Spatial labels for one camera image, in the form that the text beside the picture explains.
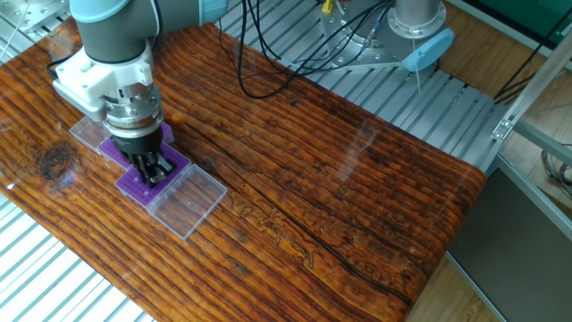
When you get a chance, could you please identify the white wrist mounting bracket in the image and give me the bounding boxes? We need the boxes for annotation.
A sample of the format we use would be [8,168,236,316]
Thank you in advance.
[52,38,156,123]

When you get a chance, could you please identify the purple tip holder clear lid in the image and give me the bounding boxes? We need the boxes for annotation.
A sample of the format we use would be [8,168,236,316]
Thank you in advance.
[114,154,229,242]
[70,116,176,170]

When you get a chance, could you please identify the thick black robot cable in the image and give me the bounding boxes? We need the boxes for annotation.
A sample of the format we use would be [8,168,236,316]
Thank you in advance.
[217,0,391,76]
[235,0,397,100]

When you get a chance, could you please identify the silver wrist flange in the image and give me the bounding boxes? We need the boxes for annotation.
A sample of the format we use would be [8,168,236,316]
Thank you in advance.
[103,83,165,139]

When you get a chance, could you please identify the perforated metal plate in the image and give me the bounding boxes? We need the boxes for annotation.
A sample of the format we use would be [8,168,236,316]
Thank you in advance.
[0,0,72,35]

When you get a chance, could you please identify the white cable tie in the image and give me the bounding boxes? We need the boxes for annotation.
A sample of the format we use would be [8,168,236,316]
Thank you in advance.
[410,36,423,94]

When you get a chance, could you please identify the glossy wood grain sheet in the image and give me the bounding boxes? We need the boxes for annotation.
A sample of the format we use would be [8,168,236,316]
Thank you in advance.
[0,4,487,322]

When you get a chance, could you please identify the metal connector blue rings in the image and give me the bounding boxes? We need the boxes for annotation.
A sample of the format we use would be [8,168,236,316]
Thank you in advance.
[362,6,389,47]

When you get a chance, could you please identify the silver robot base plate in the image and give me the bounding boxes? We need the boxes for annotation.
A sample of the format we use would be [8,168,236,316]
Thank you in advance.
[319,0,406,72]

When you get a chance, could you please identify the dark grey panel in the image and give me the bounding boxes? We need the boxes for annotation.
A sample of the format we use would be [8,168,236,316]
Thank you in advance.
[446,154,572,322]

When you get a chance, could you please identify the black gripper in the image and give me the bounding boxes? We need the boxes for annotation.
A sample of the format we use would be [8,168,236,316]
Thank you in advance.
[110,128,177,187]

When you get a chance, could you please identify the black floor cable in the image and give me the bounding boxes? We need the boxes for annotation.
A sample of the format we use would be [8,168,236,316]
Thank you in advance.
[493,0,572,105]

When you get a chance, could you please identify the aluminium frame post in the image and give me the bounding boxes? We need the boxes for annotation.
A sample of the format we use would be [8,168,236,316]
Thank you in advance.
[490,29,572,143]

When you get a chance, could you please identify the aluminium frame rail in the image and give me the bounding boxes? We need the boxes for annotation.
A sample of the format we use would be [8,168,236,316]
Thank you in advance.
[511,119,572,167]

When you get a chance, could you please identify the grey cable bundle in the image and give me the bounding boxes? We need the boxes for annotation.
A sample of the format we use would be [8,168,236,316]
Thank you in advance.
[539,142,572,200]

